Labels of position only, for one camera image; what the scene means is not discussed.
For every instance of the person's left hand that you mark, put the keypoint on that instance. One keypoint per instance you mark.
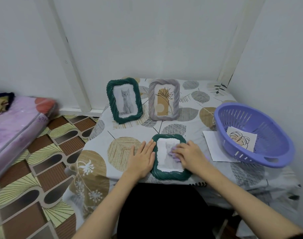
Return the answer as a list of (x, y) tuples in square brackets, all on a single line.
[(141, 161)]

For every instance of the person's right hand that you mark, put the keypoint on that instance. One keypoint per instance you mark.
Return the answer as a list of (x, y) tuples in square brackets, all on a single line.
[(192, 156)]

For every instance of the purple cloth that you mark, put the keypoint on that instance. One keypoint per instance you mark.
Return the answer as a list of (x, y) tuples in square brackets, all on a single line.
[(175, 157)]

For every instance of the white paper grey drawing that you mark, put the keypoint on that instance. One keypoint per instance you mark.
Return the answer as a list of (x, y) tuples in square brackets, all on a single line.
[(125, 100), (166, 159)]

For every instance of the white paper black line drawing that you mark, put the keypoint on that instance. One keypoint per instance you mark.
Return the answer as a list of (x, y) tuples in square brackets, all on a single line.
[(206, 135)]

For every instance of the leaf drawing print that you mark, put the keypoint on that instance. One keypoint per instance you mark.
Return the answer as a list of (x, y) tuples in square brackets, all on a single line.
[(241, 139)]

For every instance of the person's right forearm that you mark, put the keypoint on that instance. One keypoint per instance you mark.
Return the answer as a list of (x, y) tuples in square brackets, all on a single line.
[(243, 201)]

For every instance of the person's left forearm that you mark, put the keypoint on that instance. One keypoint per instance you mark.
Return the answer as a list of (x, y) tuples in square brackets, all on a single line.
[(104, 211)]

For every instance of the leaf patterned tablecloth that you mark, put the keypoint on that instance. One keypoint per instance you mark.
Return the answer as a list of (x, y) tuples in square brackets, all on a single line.
[(131, 126)]

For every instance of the black trousers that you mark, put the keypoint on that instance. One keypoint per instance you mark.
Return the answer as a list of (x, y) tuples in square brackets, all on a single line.
[(164, 214)]

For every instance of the purple plastic basket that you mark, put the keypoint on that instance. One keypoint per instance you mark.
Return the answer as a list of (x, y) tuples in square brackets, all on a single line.
[(276, 144)]

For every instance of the purple mattress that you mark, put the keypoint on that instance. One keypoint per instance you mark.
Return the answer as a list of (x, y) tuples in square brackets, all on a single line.
[(14, 131)]

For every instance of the black sleeve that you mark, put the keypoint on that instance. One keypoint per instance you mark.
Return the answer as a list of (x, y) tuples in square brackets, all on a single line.
[(300, 236)]

